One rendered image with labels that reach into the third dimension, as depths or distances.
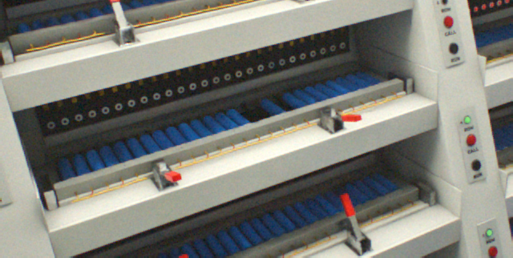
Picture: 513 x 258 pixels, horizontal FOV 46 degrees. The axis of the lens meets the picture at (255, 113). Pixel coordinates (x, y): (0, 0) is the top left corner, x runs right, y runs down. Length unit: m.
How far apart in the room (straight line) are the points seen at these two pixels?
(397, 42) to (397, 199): 0.26
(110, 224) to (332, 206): 0.40
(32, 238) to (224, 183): 0.25
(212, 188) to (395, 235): 0.32
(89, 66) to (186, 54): 0.13
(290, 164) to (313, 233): 0.15
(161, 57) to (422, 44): 0.42
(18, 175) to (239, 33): 0.34
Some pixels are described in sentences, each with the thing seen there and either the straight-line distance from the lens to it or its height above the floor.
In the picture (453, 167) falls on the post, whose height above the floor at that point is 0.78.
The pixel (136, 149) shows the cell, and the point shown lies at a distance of 0.89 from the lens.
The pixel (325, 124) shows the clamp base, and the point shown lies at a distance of 0.91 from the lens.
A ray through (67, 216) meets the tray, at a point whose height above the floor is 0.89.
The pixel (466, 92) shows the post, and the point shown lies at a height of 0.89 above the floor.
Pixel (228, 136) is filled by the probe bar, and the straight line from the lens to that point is 0.87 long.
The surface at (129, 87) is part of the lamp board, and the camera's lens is 0.94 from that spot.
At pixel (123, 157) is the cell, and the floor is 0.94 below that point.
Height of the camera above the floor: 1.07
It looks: 8 degrees down
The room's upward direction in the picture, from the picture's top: 14 degrees counter-clockwise
